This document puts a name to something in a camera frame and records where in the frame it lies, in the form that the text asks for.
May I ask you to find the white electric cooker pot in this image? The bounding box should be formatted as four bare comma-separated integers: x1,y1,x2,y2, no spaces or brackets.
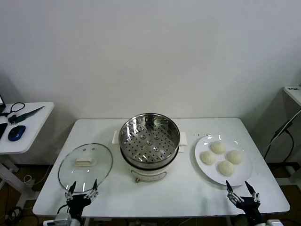
111,130,189,184

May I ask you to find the black looped cable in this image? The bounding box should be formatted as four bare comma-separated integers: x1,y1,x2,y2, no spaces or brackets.
0,102,25,117

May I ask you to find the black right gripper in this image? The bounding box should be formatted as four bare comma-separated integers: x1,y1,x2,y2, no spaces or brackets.
226,180,261,218

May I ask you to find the blue computer mouse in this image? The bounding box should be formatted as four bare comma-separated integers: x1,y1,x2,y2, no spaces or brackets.
8,125,26,142

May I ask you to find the large white plate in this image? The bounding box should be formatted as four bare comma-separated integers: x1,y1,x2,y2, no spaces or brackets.
194,134,254,186

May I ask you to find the white steamed baozi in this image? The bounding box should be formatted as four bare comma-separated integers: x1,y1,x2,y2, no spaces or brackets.
200,150,217,165
217,160,235,177
210,141,226,155
226,150,243,165

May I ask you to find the black floor cable bundle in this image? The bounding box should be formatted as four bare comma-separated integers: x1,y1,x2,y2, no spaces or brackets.
0,206,40,226

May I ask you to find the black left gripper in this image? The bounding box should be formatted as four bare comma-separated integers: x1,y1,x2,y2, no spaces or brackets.
65,179,99,218

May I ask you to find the small white side table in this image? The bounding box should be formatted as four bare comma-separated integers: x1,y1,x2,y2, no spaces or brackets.
0,101,55,208

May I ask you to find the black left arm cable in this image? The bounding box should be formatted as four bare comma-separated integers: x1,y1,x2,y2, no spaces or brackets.
56,203,70,218

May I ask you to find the round glass pot lid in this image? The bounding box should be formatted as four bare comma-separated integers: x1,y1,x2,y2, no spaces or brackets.
58,143,113,194

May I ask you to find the white shelf with label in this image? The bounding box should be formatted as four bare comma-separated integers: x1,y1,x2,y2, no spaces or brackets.
283,85,301,106

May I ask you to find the thin white floor cable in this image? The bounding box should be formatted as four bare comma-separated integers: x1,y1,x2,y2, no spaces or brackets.
23,174,36,186

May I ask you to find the long dark green tool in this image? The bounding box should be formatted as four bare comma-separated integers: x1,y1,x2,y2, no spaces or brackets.
9,105,45,124

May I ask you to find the perforated steel steamer basket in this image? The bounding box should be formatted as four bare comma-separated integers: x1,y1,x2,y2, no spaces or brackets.
118,113,181,163

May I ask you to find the black power adapter cable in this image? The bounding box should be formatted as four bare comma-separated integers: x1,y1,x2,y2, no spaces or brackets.
262,116,297,161

